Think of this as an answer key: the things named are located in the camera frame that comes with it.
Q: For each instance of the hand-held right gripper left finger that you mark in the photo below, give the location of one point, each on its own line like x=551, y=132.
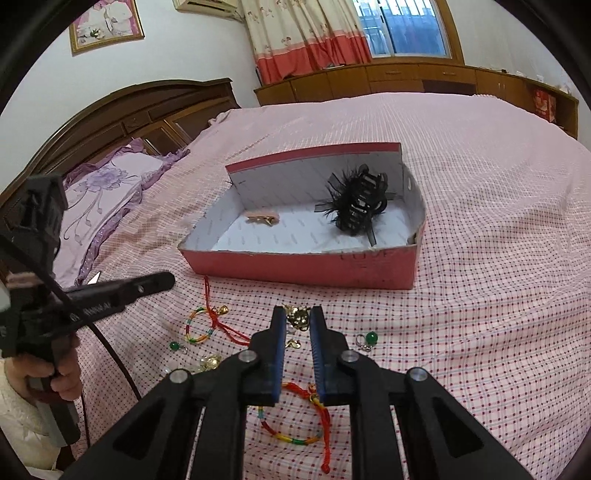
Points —
x=276, y=355

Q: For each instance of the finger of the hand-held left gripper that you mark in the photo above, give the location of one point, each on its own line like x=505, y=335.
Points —
x=129, y=288

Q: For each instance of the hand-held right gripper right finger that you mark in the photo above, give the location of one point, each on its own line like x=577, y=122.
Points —
x=318, y=355

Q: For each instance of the small gold charm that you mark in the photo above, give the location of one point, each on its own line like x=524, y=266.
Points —
x=292, y=344

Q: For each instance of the gold brooch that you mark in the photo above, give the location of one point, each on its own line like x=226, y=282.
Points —
x=296, y=317

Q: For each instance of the green bead earring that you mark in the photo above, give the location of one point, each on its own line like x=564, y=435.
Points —
x=371, y=338
x=174, y=346

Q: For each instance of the red cardboard box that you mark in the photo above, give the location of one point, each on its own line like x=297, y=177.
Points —
x=323, y=263

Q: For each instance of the person's left hand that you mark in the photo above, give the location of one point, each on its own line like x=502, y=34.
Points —
x=69, y=378

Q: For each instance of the purple floral pillow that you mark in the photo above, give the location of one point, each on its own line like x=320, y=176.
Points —
x=111, y=194

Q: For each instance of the pink hair clip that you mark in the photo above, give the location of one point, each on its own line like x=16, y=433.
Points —
x=264, y=218

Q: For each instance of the black feather hair claw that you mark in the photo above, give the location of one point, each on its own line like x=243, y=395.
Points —
x=358, y=203

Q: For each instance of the wooden headboard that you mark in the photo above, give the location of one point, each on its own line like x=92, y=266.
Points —
x=115, y=110

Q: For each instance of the long wooden cabinet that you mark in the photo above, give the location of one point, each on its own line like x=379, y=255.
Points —
x=397, y=78

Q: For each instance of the white air conditioner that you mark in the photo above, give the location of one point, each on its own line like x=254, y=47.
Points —
x=207, y=5

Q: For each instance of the cream and red curtain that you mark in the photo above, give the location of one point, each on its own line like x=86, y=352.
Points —
x=304, y=37

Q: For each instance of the red carton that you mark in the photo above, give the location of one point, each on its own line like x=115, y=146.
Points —
x=545, y=104

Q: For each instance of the barred window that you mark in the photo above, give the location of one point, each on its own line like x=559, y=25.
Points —
x=406, y=27

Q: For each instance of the framed wall picture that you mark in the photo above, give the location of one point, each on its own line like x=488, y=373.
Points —
x=106, y=23

